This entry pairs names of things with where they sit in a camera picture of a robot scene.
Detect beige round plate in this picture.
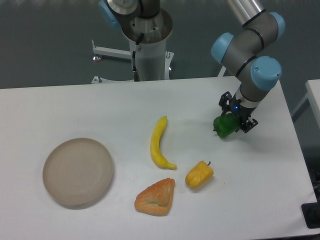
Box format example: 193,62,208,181
42,137,114,210

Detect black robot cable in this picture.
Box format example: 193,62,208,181
131,32,144,82

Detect green bell pepper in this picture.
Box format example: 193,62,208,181
213,113,240,138

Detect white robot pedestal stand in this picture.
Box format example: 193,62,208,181
92,9,174,82

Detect yellow banana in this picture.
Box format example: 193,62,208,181
150,115,177,171

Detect yellow bell pepper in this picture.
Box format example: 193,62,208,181
185,161,214,189

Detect white side table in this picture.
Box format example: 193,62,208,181
290,79,320,126

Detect golden triangular pastry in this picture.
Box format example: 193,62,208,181
134,178,176,217

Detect black device at table edge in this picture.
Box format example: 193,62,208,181
301,202,320,229

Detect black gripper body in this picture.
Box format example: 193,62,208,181
230,93,257,125

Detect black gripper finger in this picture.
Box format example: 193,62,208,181
218,91,232,116
235,117,259,133

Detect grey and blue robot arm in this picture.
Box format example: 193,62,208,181
98,0,286,137

